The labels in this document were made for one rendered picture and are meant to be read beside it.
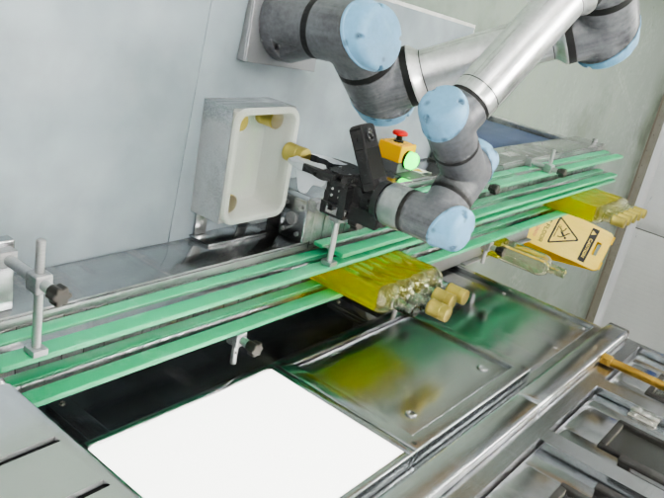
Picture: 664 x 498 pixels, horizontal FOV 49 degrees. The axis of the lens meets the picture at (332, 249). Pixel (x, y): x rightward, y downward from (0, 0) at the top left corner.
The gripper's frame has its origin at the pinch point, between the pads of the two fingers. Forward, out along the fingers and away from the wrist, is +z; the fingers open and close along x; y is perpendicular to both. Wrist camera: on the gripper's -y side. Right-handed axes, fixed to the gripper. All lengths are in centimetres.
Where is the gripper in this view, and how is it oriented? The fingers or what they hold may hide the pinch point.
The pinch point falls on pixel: (301, 156)
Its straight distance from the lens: 136.3
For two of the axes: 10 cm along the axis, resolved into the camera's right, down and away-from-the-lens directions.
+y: -1.6, 9.1, 3.8
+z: -7.7, -3.6, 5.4
